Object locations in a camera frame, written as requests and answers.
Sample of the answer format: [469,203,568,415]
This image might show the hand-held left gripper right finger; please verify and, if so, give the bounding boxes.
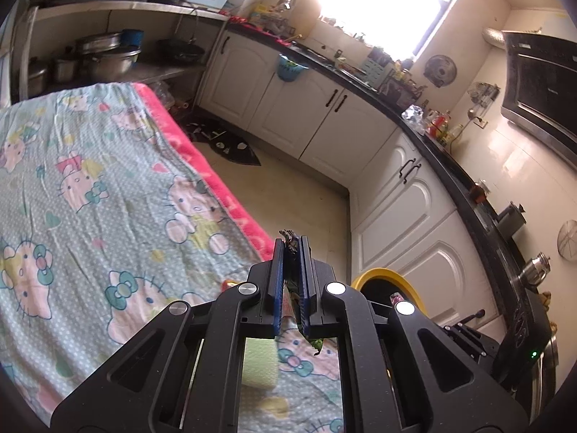
[298,236,528,433]

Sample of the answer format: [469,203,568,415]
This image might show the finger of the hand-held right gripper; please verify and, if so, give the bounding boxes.
[444,309,501,371]

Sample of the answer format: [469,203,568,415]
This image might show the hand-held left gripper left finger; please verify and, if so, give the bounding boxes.
[50,237,286,433]

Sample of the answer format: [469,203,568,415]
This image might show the dark leafy scrap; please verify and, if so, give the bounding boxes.
[279,229,325,355]

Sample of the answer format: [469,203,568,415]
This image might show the yellow rimmed trash bin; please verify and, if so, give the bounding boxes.
[352,267,427,316]

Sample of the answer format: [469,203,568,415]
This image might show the stainless steel teapot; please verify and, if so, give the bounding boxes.
[518,253,553,286]

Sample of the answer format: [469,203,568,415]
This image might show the pale green sponge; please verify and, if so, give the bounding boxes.
[242,337,278,389]

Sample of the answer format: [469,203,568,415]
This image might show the metal mesh strainer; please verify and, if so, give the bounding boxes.
[558,219,577,260]

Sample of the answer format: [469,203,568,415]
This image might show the grey kettle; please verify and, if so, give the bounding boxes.
[496,202,527,237]

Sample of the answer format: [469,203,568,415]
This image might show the white kitchen cabinets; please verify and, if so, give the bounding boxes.
[198,27,506,339]

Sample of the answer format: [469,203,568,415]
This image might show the dark floor mat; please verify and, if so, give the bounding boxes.
[182,122,262,167]

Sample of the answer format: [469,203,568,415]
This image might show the clear plastic bag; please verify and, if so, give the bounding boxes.
[401,104,427,134]

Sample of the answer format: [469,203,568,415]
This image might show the group of condiment bottles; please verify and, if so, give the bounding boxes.
[426,110,465,145]

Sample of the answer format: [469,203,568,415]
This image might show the blue hanging waste bin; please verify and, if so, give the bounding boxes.
[277,54,309,84]

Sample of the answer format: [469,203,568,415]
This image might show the printed cartoon blanket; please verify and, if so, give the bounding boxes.
[0,82,348,433]

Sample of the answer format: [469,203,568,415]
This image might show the green utensil organizer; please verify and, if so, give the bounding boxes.
[364,49,391,83]

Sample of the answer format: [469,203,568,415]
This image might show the black wok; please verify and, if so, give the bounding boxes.
[157,38,204,65]

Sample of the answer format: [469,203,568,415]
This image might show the black range hood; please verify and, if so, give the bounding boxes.
[500,31,577,145]

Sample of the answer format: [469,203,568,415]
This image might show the wooden cutting board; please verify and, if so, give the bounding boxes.
[293,0,323,39]

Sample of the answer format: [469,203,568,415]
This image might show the large steel pot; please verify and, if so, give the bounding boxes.
[74,32,141,82]

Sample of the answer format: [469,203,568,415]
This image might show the small steel pot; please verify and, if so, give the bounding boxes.
[54,45,86,83]

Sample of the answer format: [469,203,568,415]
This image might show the steel shelf rack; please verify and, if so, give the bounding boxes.
[9,0,230,104]

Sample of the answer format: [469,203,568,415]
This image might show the wall utensil rack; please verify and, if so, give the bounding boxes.
[466,82,500,109]

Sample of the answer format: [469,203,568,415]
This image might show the silver exhaust duct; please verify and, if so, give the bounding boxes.
[481,27,506,50]

